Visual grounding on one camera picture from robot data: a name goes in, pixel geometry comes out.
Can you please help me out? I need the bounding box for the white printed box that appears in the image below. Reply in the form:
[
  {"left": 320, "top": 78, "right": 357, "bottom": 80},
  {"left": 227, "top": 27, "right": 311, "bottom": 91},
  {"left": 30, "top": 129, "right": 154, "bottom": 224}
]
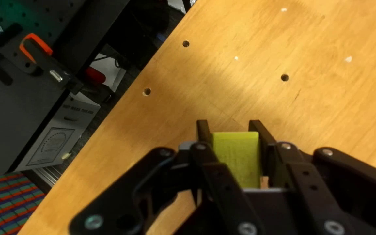
[{"left": 14, "top": 91, "right": 102, "bottom": 174}]

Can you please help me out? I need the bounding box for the yellow foam block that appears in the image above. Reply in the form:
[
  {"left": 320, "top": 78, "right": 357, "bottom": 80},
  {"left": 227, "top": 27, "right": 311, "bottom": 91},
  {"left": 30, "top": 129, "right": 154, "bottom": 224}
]
[{"left": 212, "top": 130, "right": 261, "bottom": 189}]

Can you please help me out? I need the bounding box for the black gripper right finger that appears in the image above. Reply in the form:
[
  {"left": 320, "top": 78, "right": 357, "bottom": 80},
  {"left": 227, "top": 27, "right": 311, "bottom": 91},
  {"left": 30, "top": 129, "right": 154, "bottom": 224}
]
[{"left": 248, "top": 119, "right": 376, "bottom": 235}]

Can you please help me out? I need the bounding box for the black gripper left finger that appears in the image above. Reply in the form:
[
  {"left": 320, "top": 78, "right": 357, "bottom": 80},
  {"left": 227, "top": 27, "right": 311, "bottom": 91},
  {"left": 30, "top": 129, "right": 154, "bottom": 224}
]
[{"left": 68, "top": 119, "right": 268, "bottom": 235}]

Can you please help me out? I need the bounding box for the black clamp with orange handle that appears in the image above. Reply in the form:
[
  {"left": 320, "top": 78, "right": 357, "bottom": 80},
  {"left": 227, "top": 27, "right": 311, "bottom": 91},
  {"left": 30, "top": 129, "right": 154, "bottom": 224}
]
[{"left": 0, "top": 23, "right": 82, "bottom": 95}]

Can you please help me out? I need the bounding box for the small red object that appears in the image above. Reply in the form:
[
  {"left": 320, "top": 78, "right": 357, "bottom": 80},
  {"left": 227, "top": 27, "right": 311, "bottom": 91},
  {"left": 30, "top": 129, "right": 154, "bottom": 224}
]
[{"left": 84, "top": 64, "right": 107, "bottom": 87}]

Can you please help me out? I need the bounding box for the black perforated breadboard table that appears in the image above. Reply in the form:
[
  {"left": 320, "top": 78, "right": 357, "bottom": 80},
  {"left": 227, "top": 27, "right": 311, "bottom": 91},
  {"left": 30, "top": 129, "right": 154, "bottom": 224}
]
[{"left": 0, "top": 0, "right": 133, "bottom": 175}]

